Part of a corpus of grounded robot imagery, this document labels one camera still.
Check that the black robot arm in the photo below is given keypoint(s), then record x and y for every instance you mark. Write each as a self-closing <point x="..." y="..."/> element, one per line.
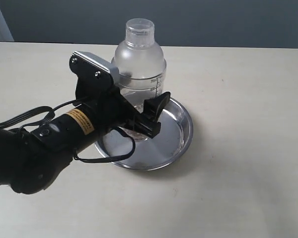
<point x="36" y="146"/>

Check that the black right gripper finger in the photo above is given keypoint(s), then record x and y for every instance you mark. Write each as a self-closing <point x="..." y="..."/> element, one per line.
<point x="154" y="107"/>

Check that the clear plastic shaker bottle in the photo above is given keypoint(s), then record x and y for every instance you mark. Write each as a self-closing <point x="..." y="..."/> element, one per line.
<point x="141" y="63"/>

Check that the round stainless steel tray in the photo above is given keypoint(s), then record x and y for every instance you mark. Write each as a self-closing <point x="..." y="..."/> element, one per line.
<point x="170" y="144"/>

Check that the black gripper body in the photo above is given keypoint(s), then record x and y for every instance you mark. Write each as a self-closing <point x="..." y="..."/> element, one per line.
<point x="103" y="105"/>

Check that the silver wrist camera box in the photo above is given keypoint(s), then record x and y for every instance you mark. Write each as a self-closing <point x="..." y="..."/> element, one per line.
<point x="100" y="63"/>

